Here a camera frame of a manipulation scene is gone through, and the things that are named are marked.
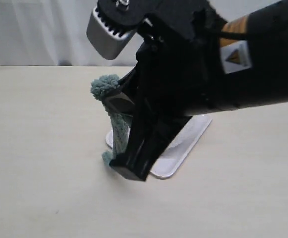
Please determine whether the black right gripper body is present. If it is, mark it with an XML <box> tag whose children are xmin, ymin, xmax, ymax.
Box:
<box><xmin>134</xmin><ymin>14</ymin><xmax>233</xmax><ymax>118</ymax></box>

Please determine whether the green fuzzy scarf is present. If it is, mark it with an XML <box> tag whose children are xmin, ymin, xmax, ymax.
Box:
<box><xmin>90</xmin><ymin>74</ymin><xmax>132</xmax><ymax>166</ymax></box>

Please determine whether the white rectangular tray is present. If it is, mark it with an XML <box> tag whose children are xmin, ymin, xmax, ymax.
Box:
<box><xmin>106</xmin><ymin>115</ymin><xmax>212</xmax><ymax>179</ymax></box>

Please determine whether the white plush snowman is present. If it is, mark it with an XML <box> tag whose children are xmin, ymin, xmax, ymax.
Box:
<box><xmin>167</xmin><ymin>120</ymin><xmax>199</xmax><ymax>149</ymax></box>

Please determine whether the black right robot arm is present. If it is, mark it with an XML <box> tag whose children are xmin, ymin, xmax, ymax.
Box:
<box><xmin>106</xmin><ymin>0</ymin><xmax>288</xmax><ymax>181</ymax></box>

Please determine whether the white backdrop curtain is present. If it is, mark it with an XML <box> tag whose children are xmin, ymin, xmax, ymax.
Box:
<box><xmin>0</xmin><ymin>0</ymin><xmax>288</xmax><ymax>67</ymax></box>

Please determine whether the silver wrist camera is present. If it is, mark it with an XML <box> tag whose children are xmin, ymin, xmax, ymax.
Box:
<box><xmin>86</xmin><ymin>1</ymin><xmax>136</xmax><ymax>60</ymax></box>

